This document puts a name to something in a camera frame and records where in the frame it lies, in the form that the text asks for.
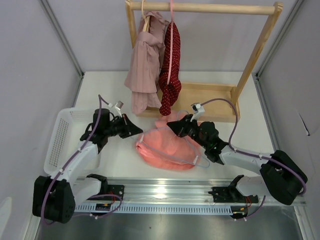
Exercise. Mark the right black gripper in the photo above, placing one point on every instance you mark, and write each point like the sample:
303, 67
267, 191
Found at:
180, 127

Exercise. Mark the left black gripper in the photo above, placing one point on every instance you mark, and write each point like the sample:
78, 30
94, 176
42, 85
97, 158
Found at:
129, 129

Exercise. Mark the salmon pink skirt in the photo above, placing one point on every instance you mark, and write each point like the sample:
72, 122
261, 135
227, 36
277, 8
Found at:
167, 150

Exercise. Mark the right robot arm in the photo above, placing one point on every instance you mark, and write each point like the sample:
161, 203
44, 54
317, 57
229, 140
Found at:
277, 174

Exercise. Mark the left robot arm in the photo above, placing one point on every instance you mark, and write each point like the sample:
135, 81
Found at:
56, 196

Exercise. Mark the beige wooden hanger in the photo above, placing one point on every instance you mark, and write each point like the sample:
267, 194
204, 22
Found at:
146, 19

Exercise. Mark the pink plastic hanger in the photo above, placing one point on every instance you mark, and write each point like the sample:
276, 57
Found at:
171, 41

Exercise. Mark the red polka dot garment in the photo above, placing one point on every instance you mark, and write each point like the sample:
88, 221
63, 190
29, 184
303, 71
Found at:
170, 93

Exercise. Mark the wooden clothes rack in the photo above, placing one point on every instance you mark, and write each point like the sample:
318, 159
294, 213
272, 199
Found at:
193, 92

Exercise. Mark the dusty pink hanging garment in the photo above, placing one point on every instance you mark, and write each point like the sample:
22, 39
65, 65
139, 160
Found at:
146, 63

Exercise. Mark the white plastic basket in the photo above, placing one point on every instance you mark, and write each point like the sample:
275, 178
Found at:
69, 126

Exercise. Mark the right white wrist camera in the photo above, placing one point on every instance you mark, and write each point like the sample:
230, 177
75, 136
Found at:
198, 111

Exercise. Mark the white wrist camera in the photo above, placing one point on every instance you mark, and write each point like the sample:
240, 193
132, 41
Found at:
116, 107
198, 111

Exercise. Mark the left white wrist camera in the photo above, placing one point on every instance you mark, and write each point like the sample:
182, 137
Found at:
116, 107

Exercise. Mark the aluminium mounting rail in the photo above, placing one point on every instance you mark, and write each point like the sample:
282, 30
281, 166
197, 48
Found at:
186, 197

